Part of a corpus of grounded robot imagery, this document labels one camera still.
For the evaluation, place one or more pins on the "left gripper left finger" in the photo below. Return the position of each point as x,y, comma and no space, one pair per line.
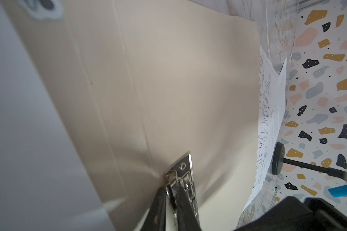
156,217

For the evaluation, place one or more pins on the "technical drawing paper sheet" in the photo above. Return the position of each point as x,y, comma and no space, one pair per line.
271,113

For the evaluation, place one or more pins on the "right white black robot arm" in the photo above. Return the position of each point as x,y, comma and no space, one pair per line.
314,214

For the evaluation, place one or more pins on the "text printed paper sheet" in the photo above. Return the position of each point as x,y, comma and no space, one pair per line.
43,183

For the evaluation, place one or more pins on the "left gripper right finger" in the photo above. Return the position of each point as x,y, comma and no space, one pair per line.
185,215

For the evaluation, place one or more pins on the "beige manila folder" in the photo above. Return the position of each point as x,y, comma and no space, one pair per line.
138,84

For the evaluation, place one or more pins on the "silver folder clip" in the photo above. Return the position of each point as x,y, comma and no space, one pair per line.
181,173

